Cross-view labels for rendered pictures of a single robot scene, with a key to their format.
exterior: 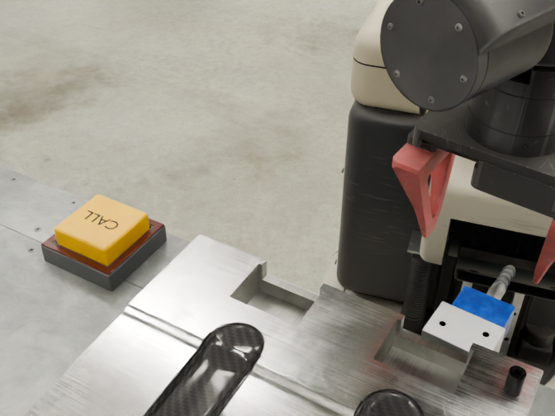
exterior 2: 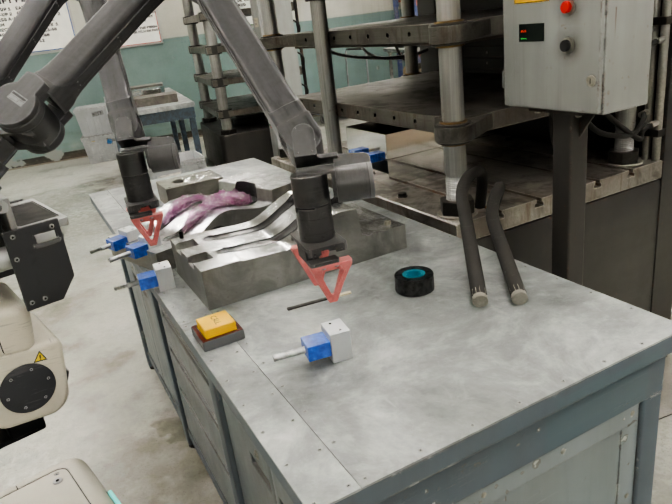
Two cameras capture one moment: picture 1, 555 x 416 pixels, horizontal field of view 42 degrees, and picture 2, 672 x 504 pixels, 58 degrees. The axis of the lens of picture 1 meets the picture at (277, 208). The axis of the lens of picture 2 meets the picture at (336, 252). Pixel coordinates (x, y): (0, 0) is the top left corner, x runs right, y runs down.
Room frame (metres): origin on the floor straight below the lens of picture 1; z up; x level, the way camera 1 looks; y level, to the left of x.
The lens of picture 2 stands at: (1.22, 0.94, 1.34)
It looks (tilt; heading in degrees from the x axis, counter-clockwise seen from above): 21 degrees down; 214
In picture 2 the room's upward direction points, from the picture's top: 7 degrees counter-clockwise
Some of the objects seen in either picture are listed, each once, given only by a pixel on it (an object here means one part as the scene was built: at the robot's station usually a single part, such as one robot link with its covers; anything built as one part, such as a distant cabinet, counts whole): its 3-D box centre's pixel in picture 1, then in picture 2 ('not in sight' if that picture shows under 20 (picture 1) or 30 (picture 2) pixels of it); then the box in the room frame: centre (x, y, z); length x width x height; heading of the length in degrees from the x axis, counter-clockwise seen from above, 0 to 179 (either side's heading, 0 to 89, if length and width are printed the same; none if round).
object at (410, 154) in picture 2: not in sight; (424, 141); (-0.83, 0.00, 0.87); 0.50 x 0.27 x 0.17; 150
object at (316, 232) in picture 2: not in sight; (315, 225); (0.47, 0.40, 1.04); 0.10 x 0.07 x 0.07; 52
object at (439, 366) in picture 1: (422, 369); (188, 251); (0.30, -0.10, 0.87); 0.05 x 0.05 x 0.04; 60
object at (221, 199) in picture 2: not in sight; (207, 202); (0.04, -0.28, 0.90); 0.26 x 0.18 x 0.08; 167
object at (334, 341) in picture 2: not in sight; (310, 347); (0.51, 0.38, 0.83); 0.13 x 0.05 x 0.05; 142
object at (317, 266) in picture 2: not in sight; (327, 272); (0.49, 0.42, 0.97); 0.07 x 0.07 x 0.09; 52
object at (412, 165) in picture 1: (457, 186); (148, 223); (0.38, -0.12, 0.96); 0.07 x 0.07 x 0.09; 55
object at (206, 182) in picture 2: not in sight; (190, 188); (-0.25, -0.64, 0.84); 0.20 x 0.15 x 0.07; 150
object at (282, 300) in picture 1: (278, 309); (201, 265); (0.36, 0.00, 0.87); 0.05 x 0.05 x 0.04; 60
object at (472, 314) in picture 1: (481, 314); (143, 281); (0.39, -0.16, 0.83); 0.13 x 0.05 x 0.05; 146
